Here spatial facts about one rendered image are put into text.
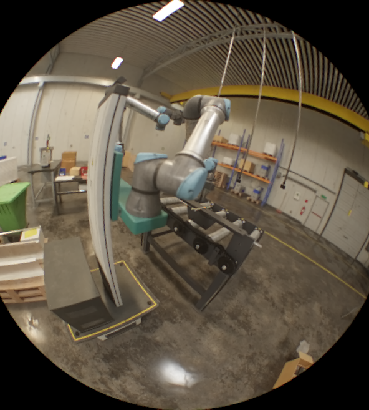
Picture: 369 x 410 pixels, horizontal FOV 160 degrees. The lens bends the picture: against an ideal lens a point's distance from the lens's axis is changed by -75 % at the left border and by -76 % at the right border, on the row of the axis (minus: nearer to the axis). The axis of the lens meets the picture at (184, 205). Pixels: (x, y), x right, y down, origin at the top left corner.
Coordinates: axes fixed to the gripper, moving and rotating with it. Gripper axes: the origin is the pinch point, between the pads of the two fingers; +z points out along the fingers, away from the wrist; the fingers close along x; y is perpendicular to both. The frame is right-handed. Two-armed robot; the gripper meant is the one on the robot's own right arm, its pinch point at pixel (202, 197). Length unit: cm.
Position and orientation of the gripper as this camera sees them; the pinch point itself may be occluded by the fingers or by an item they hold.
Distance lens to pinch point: 103.5
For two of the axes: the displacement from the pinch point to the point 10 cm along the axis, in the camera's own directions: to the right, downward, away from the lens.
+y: -7.0, 1.0, -7.0
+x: 6.7, 4.3, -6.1
